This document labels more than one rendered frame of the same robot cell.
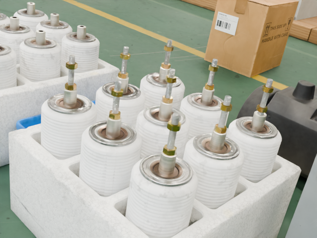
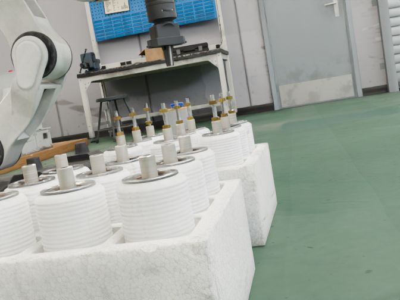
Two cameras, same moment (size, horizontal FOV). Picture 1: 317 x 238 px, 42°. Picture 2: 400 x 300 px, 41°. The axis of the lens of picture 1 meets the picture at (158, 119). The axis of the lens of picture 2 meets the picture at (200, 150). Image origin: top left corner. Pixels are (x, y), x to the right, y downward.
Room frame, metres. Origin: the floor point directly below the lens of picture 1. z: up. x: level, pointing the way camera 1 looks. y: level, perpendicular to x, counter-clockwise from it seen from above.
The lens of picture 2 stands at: (1.24, 1.22, 0.35)
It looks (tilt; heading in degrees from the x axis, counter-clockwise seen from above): 6 degrees down; 242
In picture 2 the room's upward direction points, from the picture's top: 10 degrees counter-clockwise
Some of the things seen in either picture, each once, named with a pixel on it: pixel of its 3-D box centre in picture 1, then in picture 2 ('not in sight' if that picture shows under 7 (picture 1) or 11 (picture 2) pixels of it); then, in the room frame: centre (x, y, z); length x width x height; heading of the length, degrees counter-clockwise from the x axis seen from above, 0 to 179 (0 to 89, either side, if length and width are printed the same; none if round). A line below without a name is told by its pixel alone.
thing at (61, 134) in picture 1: (67, 148); (224, 172); (0.64, 0.16, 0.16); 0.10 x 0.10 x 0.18
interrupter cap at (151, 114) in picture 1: (164, 116); (181, 134); (0.65, -0.01, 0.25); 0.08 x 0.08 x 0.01
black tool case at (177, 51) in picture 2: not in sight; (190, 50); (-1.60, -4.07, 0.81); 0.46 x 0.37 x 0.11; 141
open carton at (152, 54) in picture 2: not in sight; (159, 52); (-1.38, -4.37, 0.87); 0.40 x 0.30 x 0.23; 127
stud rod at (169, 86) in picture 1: (169, 89); (178, 115); (0.65, -0.01, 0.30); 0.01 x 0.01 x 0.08
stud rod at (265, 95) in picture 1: (264, 99); (147, 116); (0.66, -0.18, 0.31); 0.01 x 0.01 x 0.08
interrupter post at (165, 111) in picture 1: (165, 109); (180, 130); (0.65, -0.01, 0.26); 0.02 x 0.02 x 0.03
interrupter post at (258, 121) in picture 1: (258, 121); (150, 131); (0.66, -0.18, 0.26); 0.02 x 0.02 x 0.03
